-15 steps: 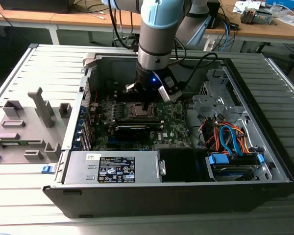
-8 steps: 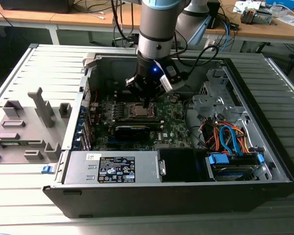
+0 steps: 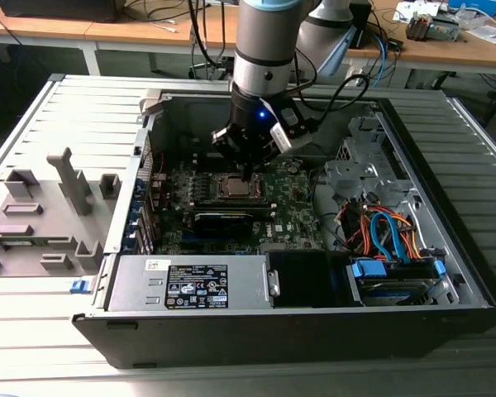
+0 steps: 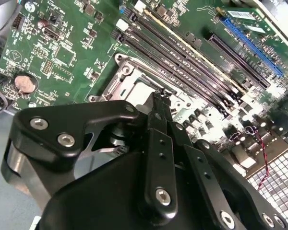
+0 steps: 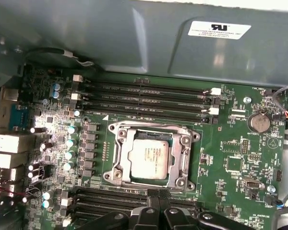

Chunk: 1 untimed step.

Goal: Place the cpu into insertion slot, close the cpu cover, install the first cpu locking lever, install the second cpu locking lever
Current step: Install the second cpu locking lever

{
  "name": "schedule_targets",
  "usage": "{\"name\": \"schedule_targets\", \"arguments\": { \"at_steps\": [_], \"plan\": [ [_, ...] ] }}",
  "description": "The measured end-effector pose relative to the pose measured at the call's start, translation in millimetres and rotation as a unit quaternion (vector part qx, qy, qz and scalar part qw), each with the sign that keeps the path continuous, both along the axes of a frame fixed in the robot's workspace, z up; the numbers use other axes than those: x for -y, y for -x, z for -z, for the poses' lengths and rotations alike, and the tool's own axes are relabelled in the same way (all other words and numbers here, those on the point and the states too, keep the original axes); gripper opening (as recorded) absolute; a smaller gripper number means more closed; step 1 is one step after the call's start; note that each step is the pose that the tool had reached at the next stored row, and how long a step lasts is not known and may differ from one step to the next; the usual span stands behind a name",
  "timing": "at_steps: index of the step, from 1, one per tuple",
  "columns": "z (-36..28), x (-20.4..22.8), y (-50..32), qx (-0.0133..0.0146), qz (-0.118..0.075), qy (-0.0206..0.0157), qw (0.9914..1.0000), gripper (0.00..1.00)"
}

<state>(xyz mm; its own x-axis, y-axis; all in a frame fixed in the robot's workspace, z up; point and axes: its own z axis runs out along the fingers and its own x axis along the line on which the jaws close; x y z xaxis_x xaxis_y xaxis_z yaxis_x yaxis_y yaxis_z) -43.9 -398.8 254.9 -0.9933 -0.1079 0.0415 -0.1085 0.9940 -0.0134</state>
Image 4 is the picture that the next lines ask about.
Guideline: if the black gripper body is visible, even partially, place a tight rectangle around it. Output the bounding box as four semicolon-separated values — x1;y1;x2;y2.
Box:
41;150;218;230

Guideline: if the metal socket cover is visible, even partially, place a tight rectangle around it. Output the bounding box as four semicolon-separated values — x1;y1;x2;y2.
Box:
103;59;195;115

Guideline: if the silver green CPU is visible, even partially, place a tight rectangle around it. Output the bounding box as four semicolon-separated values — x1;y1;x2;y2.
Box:
131;79;159;101

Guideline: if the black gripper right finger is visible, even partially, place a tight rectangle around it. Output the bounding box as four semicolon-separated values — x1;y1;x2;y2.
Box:
162;92;288;230

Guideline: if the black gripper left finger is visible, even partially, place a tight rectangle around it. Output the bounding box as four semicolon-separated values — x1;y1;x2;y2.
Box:
1;90;179;220

